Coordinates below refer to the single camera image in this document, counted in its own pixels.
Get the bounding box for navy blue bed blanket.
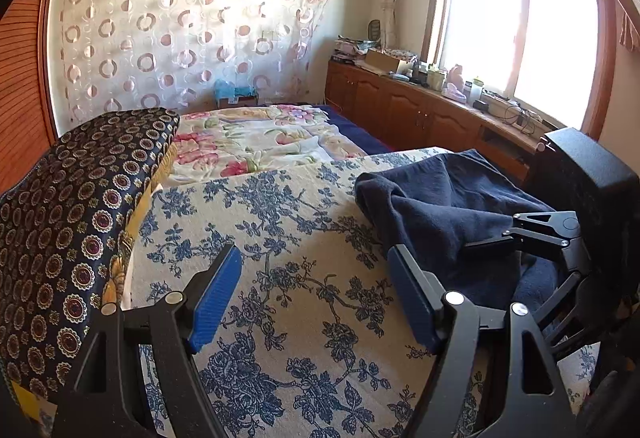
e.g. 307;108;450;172
319;106;392;155

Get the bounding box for dark circle-patterned pillow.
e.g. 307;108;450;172
1;108;179;402

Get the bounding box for cardboard box on sideboard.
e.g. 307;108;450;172
364;50;412;74

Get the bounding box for bright window with wooden frame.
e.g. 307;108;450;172
422;0;618;141

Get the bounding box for navy blue printed t-shirt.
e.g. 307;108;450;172
355;150;565;310

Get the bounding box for blue floral white towel blanket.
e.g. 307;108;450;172
124;148;454;437

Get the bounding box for long wooden sideboard cabinet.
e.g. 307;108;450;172
324;61;536;184

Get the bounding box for circle-patterned sheer curtain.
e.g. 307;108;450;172
51;0;328;125

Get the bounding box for teal object at bed head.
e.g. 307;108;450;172
214;80;259;109

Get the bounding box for wooden louvered wardrobe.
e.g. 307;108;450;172
0;0;58;191

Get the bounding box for pink floral bed sheet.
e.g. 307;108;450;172
160;104;367;189

